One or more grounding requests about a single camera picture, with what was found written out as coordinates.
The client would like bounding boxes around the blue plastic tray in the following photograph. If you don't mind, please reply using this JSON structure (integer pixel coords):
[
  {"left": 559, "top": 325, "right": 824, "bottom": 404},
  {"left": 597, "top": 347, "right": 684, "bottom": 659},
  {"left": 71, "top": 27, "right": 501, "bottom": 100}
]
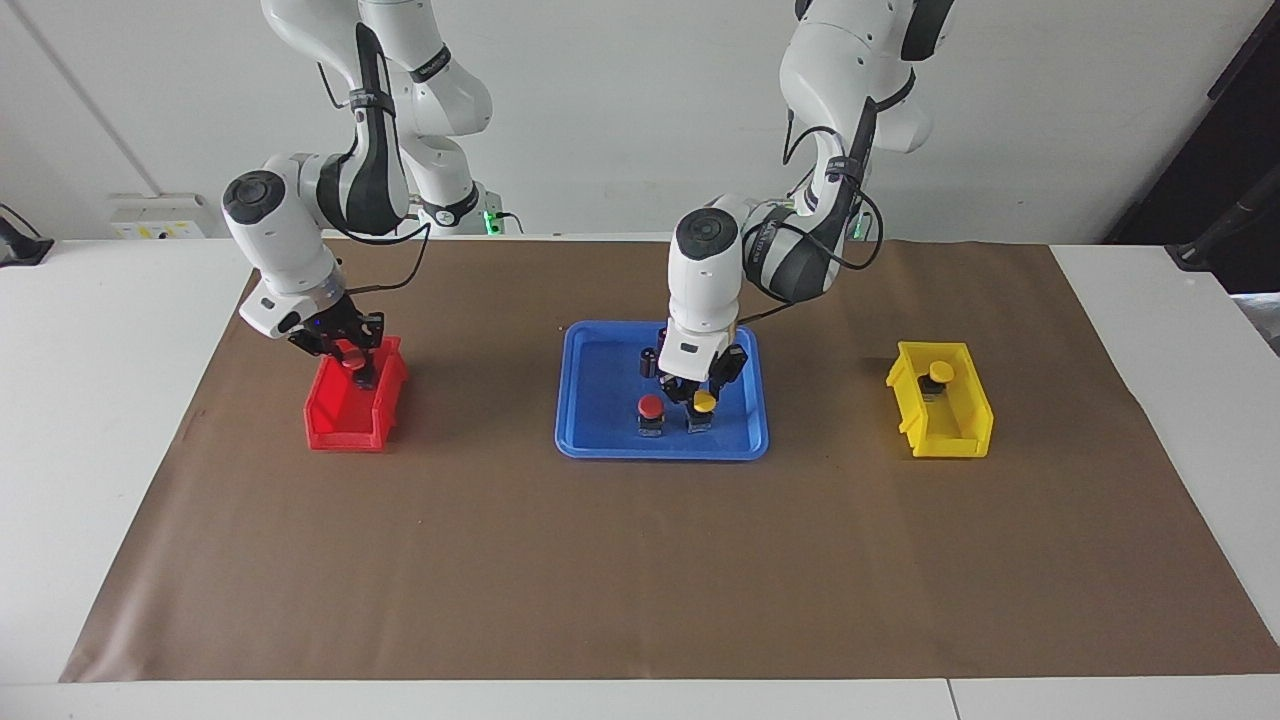
[{"left": 555, "top": 320, "right": 771, "bottom": 462}]

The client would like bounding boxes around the red plastic bin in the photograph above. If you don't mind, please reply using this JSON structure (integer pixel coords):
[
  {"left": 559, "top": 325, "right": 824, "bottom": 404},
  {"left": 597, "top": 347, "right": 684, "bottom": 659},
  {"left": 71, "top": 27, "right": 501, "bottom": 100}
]
[{"left": 303, "top": 334, "right": 410, "bottom": 453}]

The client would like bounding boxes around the brown paper table mat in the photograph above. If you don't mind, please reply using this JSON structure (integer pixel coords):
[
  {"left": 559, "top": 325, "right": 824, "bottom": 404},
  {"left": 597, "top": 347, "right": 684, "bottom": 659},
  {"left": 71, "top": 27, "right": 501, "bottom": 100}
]
[{"left": 60, "top": 237, "right": 1280, "bottom": 684}]

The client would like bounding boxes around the yellow plastic bin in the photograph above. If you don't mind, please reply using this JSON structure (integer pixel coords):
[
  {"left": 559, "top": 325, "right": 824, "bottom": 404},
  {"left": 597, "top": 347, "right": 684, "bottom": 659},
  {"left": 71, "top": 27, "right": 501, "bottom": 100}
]
[{"left": 885, "top": 341, "right": 996, "bottom": 460}]

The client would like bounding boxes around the black stand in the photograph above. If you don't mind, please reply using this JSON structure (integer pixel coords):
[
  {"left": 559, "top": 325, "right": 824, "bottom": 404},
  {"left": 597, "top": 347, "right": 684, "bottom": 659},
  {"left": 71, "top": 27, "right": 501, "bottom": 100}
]
[{"left": 1165, "top": 165, "right": 1280, "bottom": 273}]

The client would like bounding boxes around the black curtain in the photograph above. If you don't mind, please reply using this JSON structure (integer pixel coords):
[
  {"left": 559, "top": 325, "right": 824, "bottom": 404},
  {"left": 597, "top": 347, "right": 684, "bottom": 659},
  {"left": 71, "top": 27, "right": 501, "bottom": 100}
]
[{"left": 1100, "top": 0, "right": 1280, "bottom": 296}]

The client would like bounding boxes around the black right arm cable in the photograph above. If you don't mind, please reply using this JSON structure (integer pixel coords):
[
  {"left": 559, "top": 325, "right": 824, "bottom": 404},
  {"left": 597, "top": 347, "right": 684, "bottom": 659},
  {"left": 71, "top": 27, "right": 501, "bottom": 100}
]
[{"left": 318, "top": 62, "right": 433, "bottom": 297}]

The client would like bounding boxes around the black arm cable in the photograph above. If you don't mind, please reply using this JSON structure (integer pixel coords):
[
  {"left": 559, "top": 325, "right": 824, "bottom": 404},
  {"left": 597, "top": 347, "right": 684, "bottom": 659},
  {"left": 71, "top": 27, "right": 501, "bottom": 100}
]
[
  {"left": 318, "top": 62, "right": 433, "bottom": 297},
  {"left": 738, "top": 105, "right": 887, "bottom": 327}
]

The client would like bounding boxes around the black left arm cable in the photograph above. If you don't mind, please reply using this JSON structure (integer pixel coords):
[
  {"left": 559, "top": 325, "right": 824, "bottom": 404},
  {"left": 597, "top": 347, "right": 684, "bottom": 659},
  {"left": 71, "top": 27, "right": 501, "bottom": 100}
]
[{"left": 738, "top": 105, "right": 887, "bottom": 327}]

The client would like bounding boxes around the white wall outlet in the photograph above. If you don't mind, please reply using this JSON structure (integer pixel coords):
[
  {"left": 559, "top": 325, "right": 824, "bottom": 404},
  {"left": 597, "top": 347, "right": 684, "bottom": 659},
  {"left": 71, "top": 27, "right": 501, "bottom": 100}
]
[{"left": 108, "top": 193, "right": 207, "bottom": 241}]

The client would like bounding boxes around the black clamp mount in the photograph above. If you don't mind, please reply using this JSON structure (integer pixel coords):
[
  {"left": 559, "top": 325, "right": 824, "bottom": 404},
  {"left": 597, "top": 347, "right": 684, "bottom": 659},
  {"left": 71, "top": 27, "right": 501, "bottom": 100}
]
[{"left": 0, "top": 205, "right": 56, "bottom": 269}]

